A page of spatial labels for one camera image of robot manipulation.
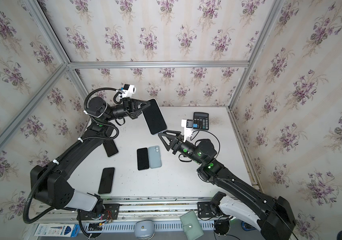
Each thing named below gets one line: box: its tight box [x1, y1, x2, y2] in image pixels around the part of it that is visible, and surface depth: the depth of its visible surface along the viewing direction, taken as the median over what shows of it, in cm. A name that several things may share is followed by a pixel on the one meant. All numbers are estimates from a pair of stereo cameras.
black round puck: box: [214, 219, 230, 237], surface depth 71 cm
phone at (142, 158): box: [136, 147, 150, 171], surface depth 92 cm
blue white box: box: [33, 223, 81, 238], surface depth 69 cm
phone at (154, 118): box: [141, 98, 168, 135], surface depth 60 cm
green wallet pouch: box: [180, 210, 204, 240], surface depth 70 cm
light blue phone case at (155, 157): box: [148, 145, 162, 169], surface depth 95 cm
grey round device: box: [134, 220, 155, 240], surface depth 65 cm
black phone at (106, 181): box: [98, 167, 115, 194], surface depth 84 cm
